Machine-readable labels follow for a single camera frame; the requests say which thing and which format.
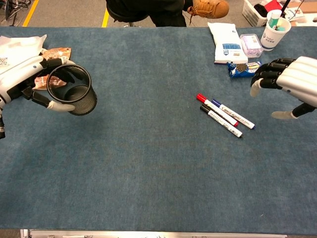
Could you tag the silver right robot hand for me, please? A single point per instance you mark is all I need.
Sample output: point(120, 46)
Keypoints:
point(299, 79)

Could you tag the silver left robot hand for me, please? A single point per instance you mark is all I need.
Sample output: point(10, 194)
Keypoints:
point(17, 74)

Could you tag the black mesh pen cup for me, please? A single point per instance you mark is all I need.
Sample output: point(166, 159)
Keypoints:
point(84, 104)

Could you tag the blue cap whiteboard marker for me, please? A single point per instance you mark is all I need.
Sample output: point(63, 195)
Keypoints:
point(235, 116)

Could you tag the black cap whiteboard marker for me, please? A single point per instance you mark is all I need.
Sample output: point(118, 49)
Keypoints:
point(223, 122)

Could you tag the red cap whiteboard marker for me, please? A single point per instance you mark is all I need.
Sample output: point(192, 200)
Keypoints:
point(201, 98)

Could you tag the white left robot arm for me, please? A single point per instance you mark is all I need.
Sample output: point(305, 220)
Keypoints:
point(2, 129)

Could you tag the white plastic bag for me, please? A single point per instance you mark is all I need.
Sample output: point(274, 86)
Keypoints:
point(15, 47)

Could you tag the orange peanut snack pouch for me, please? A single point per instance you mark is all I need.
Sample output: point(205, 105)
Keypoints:
point(57, 52)

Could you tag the white paper cup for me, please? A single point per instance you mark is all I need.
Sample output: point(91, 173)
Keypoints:
point(271, 39)

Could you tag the blue cookie pack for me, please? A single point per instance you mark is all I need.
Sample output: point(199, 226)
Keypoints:
point(241, 70)

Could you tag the clear box purple contents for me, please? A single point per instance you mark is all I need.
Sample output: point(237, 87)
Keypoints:
point(251, 44)

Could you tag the white printed package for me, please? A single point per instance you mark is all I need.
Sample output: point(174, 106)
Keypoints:
point(296, 13)

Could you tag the white green tube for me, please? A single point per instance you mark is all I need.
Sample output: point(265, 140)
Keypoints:
point(273, 17)

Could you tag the brown cardboard box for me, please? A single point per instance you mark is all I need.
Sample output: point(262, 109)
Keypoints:
point(307, 7)

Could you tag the red item in basket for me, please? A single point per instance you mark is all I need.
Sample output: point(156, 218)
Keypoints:
point(272, 5)

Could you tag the black item in basket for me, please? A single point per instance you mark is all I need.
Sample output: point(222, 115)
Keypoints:
point(260, 10)

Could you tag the white blue tissue pack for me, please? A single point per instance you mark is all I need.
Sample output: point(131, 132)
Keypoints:
point(226, 42)

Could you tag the white plastic basket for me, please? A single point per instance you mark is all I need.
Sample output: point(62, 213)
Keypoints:
point(250, 12)

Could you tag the tan leather boot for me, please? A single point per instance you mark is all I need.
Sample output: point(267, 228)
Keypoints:
point(210, 8)

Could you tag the black round stool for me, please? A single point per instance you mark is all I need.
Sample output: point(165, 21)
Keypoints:
point(116, 16)

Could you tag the person black trousers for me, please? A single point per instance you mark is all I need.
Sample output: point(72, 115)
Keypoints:
point(148, 7)

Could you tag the blue felt table cloth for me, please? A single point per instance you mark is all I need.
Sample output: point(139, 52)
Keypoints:
point(158, 161)

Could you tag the aluminium table edge rail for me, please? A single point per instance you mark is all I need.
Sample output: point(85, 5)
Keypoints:
point(148, 234)

